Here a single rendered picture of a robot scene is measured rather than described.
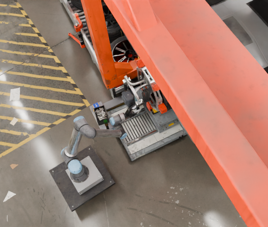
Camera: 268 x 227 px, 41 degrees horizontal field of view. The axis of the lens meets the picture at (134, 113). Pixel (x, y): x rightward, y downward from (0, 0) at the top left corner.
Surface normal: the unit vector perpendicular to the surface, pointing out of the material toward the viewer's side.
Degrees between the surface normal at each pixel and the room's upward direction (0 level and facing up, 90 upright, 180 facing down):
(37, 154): 0
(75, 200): 0
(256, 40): 22
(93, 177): 0
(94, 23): 90
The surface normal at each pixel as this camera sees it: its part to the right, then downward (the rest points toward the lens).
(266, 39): 0.09, -0.17
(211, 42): -0.08, -0.48
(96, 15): 0.43, 0.77
